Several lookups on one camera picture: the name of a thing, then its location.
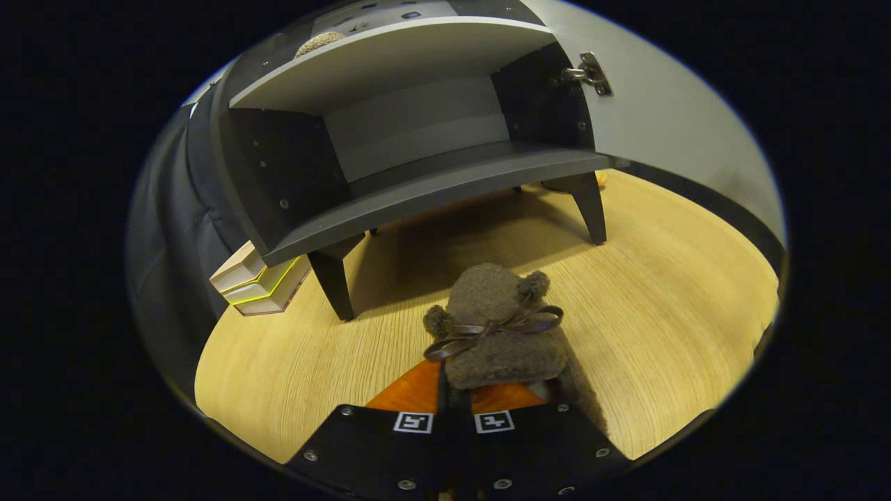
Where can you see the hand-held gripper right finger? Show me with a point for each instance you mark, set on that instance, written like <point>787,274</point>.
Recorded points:
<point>529,452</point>

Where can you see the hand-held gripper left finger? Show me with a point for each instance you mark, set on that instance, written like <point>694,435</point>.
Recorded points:
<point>376,452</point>

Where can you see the brown fuzzy shoe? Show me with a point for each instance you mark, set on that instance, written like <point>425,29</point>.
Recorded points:
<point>319,43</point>
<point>501,348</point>

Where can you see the dark grey shoe cabinet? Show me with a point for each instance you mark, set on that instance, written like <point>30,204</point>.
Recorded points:
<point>431,184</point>

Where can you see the stack of books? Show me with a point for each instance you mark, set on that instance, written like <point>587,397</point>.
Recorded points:
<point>254,285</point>

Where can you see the black backdrop cloth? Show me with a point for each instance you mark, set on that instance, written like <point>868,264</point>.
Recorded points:
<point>174,243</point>

